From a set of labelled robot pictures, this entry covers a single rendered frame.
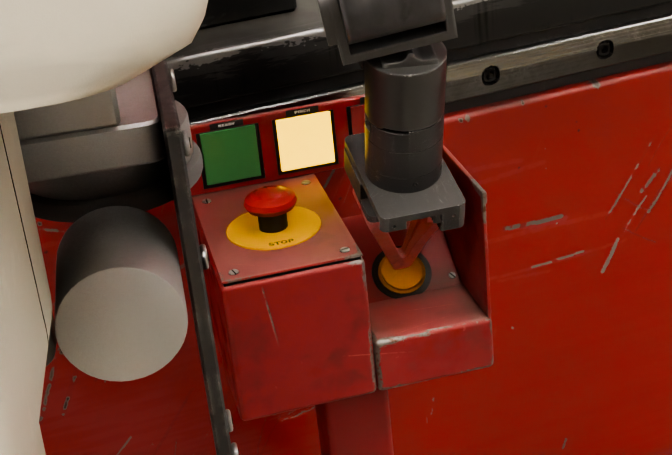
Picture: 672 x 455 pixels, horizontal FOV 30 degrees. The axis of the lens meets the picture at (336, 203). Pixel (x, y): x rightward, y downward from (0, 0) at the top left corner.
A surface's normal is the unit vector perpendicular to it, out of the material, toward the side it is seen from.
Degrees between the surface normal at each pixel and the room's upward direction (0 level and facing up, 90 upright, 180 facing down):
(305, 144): 90
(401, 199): 16
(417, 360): 90
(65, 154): 90
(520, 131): 90
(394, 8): 101
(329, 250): 0
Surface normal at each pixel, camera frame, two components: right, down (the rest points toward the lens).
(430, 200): -0.02, -0.76
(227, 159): 0.24, 0.39
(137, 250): 0.33, -0.88
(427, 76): 0.45, 0.57
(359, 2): 0.06, 0.30
